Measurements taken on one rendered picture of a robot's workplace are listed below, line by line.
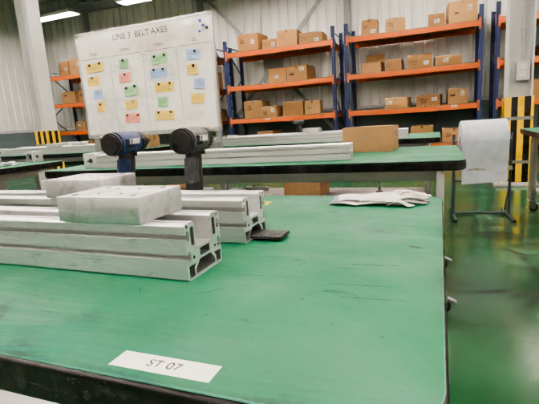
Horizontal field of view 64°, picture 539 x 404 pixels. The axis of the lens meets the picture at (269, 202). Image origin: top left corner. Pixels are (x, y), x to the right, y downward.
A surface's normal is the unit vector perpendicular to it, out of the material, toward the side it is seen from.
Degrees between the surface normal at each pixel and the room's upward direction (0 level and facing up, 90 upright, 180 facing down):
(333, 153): 90
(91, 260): 90
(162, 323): 0
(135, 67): 90
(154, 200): 90
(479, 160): 101
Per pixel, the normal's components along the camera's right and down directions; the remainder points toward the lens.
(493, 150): -0.29, 0.40
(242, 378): -0.07, -0.98
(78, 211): -0.37, 0.19
